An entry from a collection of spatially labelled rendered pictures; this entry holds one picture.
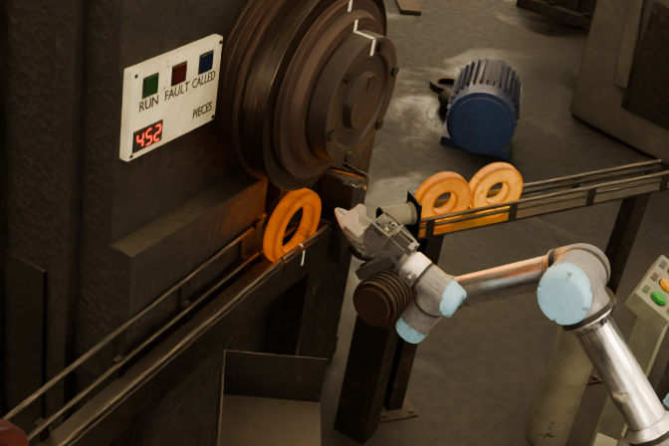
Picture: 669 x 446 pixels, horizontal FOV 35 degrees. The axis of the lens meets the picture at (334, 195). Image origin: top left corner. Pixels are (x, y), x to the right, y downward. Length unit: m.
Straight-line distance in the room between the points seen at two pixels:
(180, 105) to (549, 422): 1.53
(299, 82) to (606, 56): 3.02
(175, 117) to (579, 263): 0.89
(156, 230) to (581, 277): 0.87
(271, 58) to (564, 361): 1.32
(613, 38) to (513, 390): 2.10
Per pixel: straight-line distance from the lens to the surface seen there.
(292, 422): 2.10
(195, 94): 2.04
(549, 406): 3.03
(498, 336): 3.48
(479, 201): 2.75
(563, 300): 2.22
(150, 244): 2.06
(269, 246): 2.33
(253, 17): 2.10
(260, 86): 2.02
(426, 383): 3.22
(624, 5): 4.84
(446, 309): 2.38
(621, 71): 4.86
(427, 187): 2.65
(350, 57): 2.06
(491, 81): 4.48
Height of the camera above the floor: 2.03
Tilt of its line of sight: 30 degrees down
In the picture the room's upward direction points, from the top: 10 degrees clockwise
